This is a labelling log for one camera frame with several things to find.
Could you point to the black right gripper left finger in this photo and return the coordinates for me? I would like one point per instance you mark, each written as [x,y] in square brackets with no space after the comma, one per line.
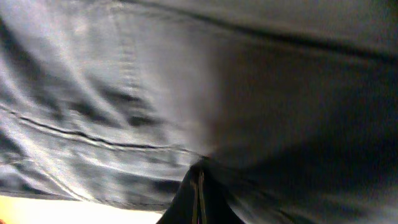
[184,208]

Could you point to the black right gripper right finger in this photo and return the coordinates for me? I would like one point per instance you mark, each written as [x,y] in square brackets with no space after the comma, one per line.
[213,206]

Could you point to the dark navy shorts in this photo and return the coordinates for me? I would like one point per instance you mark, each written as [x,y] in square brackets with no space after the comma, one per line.
[291,105]

